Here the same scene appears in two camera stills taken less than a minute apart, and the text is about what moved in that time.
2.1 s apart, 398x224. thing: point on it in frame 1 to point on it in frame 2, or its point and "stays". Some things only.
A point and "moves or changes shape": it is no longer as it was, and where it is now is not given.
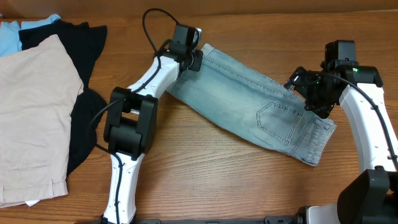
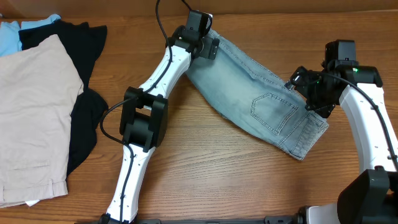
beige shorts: (39, 88) stays
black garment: (83, 44) stays
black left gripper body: (195, 61) to (210, 47)
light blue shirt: (10, 35) stays
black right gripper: (323, 109) stays
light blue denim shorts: (254, 104) moves or changes shape
